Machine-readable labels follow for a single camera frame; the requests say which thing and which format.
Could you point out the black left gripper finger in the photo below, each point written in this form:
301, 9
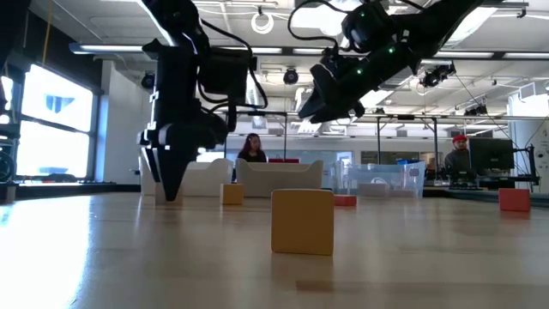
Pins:
150, 161
173, 171

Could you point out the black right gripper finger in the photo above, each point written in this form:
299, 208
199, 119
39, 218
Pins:
339, 115
315, 101

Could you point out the orange cube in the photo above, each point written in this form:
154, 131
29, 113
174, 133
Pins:
231, 194
302, 221

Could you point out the red rectangular block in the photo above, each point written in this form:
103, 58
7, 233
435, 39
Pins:
345, 200

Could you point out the pinkish natural wood cube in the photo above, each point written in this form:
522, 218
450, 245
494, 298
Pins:
401, 194

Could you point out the red cube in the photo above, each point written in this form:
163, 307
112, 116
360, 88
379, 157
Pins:
514, 199

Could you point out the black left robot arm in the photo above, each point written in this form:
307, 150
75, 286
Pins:
171, 17

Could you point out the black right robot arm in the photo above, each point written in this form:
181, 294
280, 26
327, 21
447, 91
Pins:
429, 26

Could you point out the white plastic bin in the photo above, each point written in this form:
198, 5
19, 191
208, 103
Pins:
206, 180

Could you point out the clear plastic bin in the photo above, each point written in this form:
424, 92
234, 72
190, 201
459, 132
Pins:
343, 180

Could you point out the black ceiling device cluster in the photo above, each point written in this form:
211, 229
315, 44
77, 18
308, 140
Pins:
437, 75

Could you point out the person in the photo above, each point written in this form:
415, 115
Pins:
253, 150
456, 159

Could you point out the blue object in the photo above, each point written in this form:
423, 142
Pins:
405, 162

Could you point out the long ceiling tube light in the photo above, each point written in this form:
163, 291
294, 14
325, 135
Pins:
107, 48
472, 55

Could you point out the grey plastic bin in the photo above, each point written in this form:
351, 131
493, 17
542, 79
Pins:
279, 180

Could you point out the large bright window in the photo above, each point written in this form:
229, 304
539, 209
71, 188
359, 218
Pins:
56, 124

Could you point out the red knit hat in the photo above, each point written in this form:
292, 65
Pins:
460, 138

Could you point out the small black ceiling device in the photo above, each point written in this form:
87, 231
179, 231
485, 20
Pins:
476, 110

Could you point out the bright ceiling panel light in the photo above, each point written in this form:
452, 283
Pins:
474, 26

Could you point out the black round equipment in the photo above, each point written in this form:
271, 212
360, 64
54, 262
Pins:
6, 165

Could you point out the black monitor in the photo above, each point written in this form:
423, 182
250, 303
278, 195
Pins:
491, 153

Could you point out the narrow bright window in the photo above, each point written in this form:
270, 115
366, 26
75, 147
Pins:
6, 101

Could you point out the black ceiling camera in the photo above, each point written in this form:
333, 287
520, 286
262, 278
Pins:
148, 80
291, 76

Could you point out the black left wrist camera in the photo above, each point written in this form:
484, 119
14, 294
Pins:
227, 73

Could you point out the black aluminium table frame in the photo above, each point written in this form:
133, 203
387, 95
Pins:
64, 191

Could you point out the black workbench frame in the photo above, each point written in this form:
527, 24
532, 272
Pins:
532, 167

